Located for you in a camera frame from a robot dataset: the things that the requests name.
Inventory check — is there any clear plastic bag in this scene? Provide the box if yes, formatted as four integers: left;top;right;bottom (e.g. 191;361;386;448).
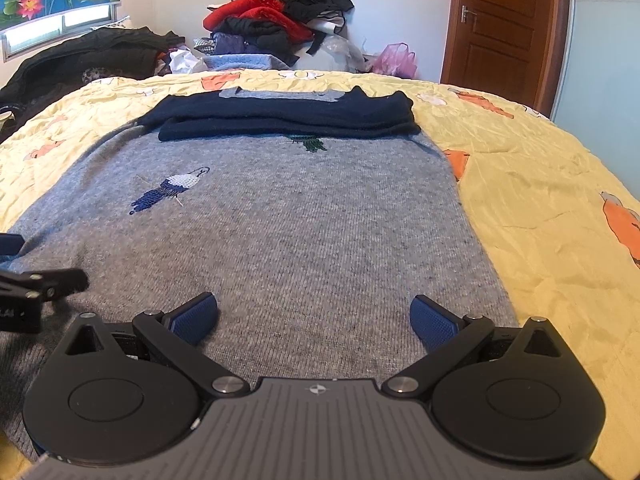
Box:
295;35;371;73

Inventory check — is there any black jacket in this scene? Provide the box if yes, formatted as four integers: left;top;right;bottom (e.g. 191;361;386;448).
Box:
0;27;186;143

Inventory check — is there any yellow printed blanket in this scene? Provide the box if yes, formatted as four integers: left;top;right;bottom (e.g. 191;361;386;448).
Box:
0;69;640;480

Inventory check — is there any pile of clothes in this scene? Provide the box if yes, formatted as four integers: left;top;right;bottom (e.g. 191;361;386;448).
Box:
202;0;356;68

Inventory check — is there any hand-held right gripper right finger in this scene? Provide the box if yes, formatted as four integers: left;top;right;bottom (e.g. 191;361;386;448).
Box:
382;294;566;401

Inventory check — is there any light blue knit sweater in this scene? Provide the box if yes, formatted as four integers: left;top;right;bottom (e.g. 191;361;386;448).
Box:
205;52;291;73

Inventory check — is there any window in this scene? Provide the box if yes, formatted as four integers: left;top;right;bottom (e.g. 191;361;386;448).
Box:
0;2;123;63

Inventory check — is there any brown wooden door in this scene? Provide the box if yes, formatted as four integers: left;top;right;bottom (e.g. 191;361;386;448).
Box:
440;0;573;116

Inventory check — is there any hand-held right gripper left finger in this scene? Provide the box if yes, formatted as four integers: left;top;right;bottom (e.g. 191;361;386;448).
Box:
64;292;250;401

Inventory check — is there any grey sweater with navy sleeves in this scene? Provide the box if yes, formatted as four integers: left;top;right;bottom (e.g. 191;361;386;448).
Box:
0;86;518;463

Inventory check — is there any white crumpled cloth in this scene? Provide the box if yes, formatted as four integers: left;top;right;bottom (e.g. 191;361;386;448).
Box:
167;49;208;75

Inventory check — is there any pink plastic bag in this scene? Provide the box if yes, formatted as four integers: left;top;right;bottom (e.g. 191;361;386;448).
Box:
367;42;418;80

